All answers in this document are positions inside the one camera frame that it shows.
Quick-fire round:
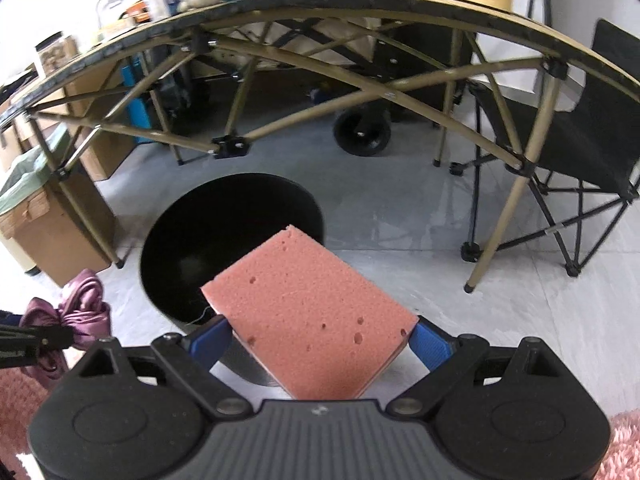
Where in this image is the clear plastic jar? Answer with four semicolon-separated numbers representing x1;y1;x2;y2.
34;31;81;73

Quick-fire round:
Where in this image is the black trash bin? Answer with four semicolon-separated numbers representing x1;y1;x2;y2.
138;172;326;388

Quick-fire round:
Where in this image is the olive folding table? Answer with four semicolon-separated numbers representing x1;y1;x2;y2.
0;0;640;293

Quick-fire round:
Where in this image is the blue container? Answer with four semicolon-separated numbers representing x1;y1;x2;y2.
121;55;152;130

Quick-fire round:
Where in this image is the pink fluffy clothing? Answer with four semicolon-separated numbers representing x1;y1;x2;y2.
597;410;640;480
0;372;53;480

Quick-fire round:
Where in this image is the large brown cardboard box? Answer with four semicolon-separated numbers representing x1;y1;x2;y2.
0;75;136;181

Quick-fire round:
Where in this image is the purple satin cloth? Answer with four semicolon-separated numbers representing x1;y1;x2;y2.
19;268;112;391

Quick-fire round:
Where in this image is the pink sponge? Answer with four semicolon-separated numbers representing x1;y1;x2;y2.
200;224;419;401

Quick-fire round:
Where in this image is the white metal stool frame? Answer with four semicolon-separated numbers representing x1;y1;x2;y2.
96;0;138;28

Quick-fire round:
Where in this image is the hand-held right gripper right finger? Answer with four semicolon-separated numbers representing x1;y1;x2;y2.
385;320;558;417

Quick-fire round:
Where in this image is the cardboard box with green liner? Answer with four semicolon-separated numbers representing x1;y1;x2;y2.
0;125;117;288

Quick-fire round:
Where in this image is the black cart wheel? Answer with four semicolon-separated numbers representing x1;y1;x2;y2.
332;108;392;156

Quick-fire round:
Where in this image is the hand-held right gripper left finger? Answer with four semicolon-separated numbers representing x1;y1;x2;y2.
75;316;253;417

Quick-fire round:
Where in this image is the black folding chair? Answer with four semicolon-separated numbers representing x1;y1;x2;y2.
450;19;640;278

